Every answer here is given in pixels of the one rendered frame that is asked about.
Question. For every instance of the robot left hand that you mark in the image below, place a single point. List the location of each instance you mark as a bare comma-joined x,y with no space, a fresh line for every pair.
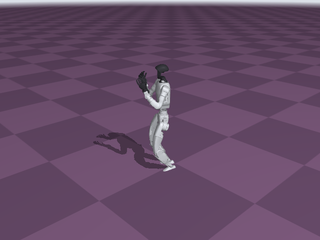
142,85

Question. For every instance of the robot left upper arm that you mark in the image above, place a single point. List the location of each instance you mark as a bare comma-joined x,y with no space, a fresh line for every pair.
163,93

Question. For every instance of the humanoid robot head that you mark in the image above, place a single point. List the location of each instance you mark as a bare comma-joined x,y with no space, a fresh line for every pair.
161,68

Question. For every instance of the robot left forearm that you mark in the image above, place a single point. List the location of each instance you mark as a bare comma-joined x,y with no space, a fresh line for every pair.
151,101

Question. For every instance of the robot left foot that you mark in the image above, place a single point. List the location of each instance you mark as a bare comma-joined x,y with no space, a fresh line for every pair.
169,168

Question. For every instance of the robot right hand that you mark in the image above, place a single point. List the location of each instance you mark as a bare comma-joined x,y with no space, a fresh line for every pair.
142,75

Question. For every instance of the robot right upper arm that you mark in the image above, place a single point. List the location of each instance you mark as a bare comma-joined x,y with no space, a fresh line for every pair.
153,88

